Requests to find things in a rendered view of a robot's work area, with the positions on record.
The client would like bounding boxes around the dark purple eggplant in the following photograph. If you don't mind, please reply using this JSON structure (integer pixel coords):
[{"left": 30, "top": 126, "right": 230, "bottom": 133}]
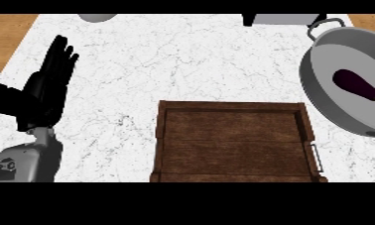
[{"left": 331, "top": 68, "right": 375, "bottom": 101}]

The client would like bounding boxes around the brown wooden tray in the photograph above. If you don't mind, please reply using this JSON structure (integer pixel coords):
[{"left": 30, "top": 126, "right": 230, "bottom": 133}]
[{"left": 148, "top": 100, "right": 330, "bottom": 183}]

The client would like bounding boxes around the grey round object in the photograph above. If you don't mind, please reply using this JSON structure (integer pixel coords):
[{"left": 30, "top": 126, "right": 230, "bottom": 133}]
[{"left": 77, "top": 14, "right": 119, "bottom": 24}]

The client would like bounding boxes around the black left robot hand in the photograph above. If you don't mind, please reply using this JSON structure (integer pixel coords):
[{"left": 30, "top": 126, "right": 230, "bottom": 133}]
[{"left": 0, "top": 35, "right": 82, "bottom": 133}]

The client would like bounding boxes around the grey metal pot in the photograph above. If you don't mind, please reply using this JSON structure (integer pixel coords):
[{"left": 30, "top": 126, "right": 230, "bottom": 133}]
[{"left": 297, "top": 17, "right": 375, "bottom": 138}]

